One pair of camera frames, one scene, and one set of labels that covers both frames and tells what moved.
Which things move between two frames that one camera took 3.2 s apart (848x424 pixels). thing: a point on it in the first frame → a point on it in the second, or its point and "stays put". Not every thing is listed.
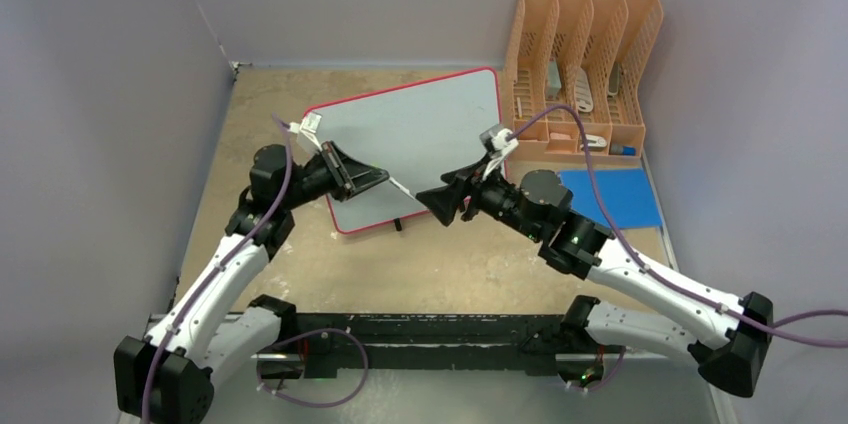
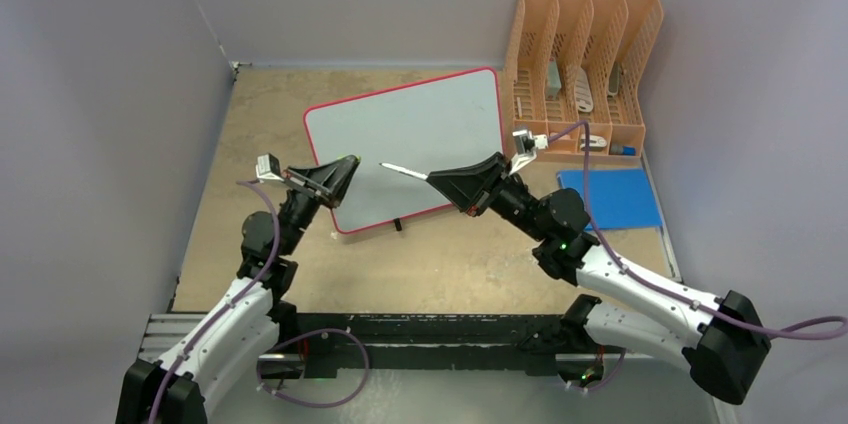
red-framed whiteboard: [419, 134] stays put
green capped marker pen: [401, 187] → [404, 170]
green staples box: [554, 82] stays put
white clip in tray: [595, 143] stays put
